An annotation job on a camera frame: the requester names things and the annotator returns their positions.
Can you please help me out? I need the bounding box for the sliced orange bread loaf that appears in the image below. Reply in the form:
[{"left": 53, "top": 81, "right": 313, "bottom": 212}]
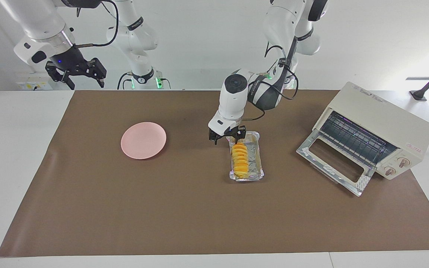
[{"left": 231, "top": 143, "right": 249, "bottom": 178}]

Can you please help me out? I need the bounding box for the aluminium foil tray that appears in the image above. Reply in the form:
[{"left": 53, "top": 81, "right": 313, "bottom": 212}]
[{"left": 226, "top": 131, "right": 264, "bottom": 182}]

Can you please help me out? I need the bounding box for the glass oven door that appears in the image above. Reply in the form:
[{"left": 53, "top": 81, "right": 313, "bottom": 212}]
[{"left": 296, "top": 130, "right": 376, "bottom": 197}]

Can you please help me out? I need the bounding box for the cream toaster oven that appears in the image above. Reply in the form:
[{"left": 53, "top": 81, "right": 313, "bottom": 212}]
[{"left": 312, "top": 82, "right": 429, "bottom": 181}]

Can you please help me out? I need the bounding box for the pink round plate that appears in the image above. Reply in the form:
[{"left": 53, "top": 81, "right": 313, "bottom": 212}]
[{"left": 121, "top": 122, "right": 167, "bottom": 160}]

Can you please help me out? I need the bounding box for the brown table mat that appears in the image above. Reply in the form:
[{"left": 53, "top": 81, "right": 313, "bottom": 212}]
[{"left": 0, "top": 89, "right": 429, "bottom": 257}]

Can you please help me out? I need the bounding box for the black base cable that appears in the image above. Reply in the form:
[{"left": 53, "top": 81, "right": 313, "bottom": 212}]
[{"left": 117, "top": 72, "right": 132, "bottom": 90}]

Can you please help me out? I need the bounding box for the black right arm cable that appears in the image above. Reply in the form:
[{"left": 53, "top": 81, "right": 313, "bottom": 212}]
[{"left": 74, "top": 0, "right": 120, "bottom": 48}]

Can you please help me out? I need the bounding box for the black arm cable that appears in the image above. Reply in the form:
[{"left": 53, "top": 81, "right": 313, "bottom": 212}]
[
  {"left": 241, "top": 44, "right": 300, "bottom": 122},
  {"left": 74, "top": 0, "right": 120, "bottom": 48}
]

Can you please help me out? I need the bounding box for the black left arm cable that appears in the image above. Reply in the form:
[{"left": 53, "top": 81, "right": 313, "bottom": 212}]
[{"left": 241, "top": 44, "right": 300, "bottom": 122}]

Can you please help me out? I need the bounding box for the white wall socket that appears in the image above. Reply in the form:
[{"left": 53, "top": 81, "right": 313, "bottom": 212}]
[{"left": 16, "top": 77, "right": 53, "bottom": 91}]

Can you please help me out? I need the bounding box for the wire oven rack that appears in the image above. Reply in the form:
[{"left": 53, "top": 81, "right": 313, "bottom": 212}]
[{"left": 319, "top": 111, "right": 397, "bottom": 164}]

